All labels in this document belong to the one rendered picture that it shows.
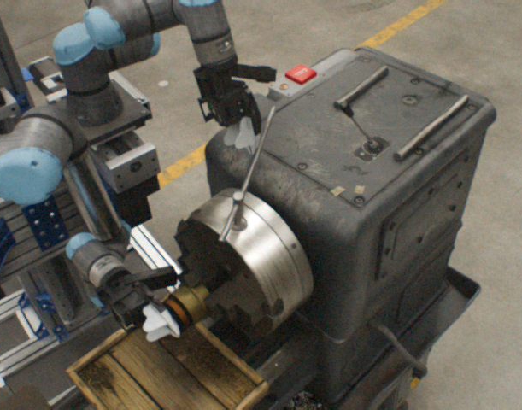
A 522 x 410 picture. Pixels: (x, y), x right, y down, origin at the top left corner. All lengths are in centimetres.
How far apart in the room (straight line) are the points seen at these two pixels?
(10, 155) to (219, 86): 40
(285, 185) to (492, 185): 207
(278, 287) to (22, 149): 55
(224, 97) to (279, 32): 326
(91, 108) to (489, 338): 179
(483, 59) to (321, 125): 287
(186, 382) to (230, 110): 63
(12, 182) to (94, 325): 127
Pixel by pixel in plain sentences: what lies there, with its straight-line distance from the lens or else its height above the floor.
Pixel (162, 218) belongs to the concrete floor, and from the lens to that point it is 297.
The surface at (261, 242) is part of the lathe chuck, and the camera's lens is 117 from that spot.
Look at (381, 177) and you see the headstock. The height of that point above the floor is 125.
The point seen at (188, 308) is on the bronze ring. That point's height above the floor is 111.
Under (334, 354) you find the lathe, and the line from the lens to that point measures 151.
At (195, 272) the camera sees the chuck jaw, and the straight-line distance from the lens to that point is 125.
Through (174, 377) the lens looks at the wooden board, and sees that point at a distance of 141.
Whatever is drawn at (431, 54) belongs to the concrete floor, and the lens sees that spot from 416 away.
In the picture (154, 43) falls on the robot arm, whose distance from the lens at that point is 160.
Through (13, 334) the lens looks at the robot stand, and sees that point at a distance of 248.
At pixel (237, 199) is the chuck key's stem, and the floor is 132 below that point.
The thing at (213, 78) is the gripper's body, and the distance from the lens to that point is 111.
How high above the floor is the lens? 210
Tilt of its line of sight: 45 degrees down
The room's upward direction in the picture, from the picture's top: 4 degrees counter-clockwise
